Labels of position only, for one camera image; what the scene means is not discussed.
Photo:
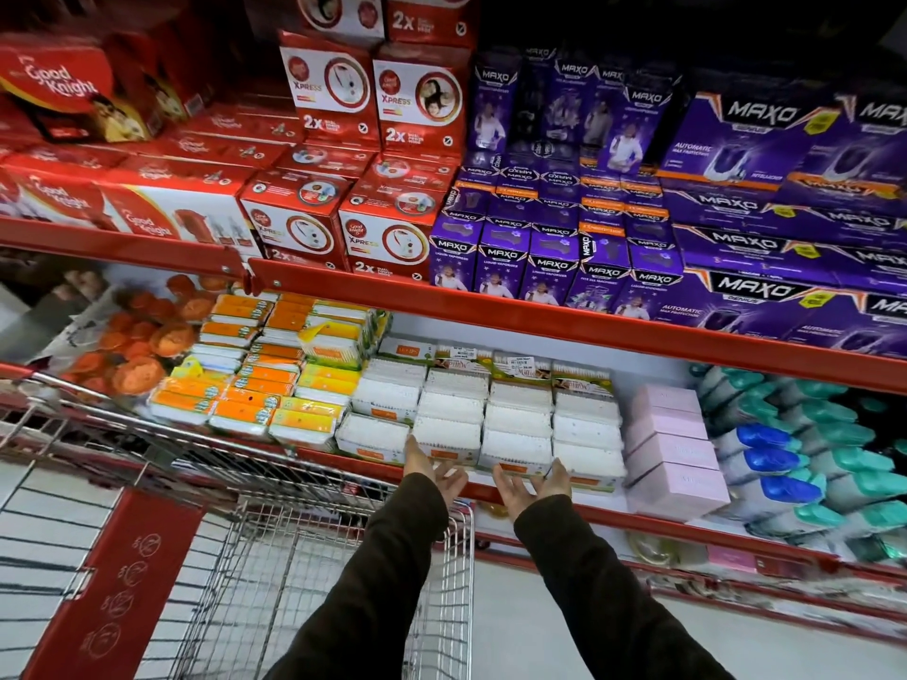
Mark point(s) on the stack of red white boxes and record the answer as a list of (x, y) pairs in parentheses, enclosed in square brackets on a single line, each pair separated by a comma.
[(368, 169)]

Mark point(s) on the person's left thumb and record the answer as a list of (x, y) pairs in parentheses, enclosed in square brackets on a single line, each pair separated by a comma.
[(412, 453)]

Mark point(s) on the person's right thumb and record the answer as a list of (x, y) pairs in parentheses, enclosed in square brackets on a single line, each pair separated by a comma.
[(559, 474)]

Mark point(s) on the person's right forearm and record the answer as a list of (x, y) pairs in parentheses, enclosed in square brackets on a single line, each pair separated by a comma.
[(602, 594)]

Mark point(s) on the pink box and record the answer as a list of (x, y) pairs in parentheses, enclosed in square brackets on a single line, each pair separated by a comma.
[(666, 400), (673, 456), (677, 492), (669, 426)]

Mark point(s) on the red cart seat flap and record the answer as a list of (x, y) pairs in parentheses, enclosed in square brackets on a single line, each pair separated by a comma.
[(120, 587)]

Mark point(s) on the stack of small purple boxes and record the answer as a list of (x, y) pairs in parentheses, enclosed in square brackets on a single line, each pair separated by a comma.
[(538, 205)]

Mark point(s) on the pink shelf label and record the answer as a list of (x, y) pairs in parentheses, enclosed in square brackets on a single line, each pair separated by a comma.
[(733, 559)]

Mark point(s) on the person's left forearm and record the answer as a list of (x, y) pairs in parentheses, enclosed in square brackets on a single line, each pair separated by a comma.
[(368, 580)]

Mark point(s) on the red metal shelf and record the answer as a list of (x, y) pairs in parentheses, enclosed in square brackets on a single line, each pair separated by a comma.
[(638, 525), (496, 315)]

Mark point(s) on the person's left hand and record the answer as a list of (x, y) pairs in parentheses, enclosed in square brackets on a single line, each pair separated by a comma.
[(433, 476)]

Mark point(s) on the blue capped bottle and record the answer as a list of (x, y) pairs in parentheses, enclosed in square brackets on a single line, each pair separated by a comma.
[(764, 437), (790, 490), (776, 461)]

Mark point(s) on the pile of orange round packets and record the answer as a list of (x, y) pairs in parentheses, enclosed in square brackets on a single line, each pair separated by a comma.
[(142, 339)]

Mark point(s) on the person's right hand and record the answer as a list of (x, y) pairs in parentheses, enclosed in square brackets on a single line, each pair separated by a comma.
[(537, 488)]

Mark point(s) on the stack of orange yellow packs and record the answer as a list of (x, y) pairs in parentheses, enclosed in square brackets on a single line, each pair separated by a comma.
[(269, 375)]

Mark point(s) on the row of teal capped bottles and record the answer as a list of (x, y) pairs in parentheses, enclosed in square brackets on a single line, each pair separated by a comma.
[(836, 446)]

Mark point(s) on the stack of white swab packs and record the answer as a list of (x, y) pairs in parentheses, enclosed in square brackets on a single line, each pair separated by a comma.
[(482, 417)]

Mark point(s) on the stack of wide red boxes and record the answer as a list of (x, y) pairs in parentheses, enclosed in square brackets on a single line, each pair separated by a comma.
[(127, 176)]

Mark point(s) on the stack of large purple boxes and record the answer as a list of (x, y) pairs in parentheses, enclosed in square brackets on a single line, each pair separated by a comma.
[(779, 226)]

